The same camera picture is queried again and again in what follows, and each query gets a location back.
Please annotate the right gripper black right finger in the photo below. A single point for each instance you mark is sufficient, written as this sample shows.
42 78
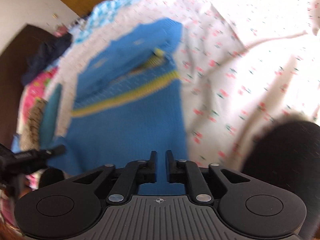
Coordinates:
189 174

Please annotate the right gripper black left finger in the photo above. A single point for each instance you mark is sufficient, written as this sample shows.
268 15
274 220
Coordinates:
134 174

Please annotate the blue knit sweater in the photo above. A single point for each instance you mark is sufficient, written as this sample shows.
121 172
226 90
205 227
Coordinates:
127 104

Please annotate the black sleeve forearm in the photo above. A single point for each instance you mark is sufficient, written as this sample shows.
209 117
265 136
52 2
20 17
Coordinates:
288 157

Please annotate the dark navy clothes pile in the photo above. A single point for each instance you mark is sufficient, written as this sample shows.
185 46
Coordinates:
47 53

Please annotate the beige brown striped knit garment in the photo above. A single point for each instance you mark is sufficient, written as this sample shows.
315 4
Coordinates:
30 137

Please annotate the teal folded garment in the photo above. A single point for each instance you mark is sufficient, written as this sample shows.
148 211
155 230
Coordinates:
48 123

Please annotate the pink cartoon print quilt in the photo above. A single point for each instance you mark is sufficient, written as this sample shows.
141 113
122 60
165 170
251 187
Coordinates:
33 92

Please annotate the dark brown headboard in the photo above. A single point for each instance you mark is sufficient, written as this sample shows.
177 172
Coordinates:
13 66

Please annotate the white cherry print bedsheet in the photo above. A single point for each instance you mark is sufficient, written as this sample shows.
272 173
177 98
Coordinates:
245 67

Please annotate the blue white patterned blanket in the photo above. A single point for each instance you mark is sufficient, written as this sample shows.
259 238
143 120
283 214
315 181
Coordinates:
101 15

